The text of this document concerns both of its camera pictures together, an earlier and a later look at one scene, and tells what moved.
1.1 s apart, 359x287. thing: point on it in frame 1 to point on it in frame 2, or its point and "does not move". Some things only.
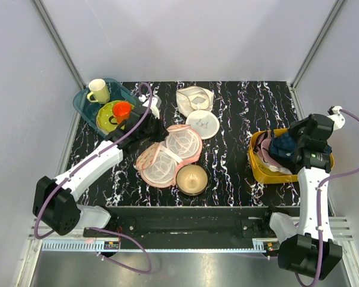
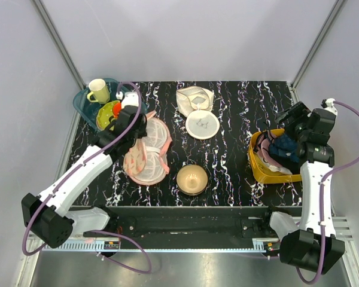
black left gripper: [162, 131] to [143, 132]
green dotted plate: [104, 113] does not move
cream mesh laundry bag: [192, 98] does not move
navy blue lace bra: [283, 145] does not move
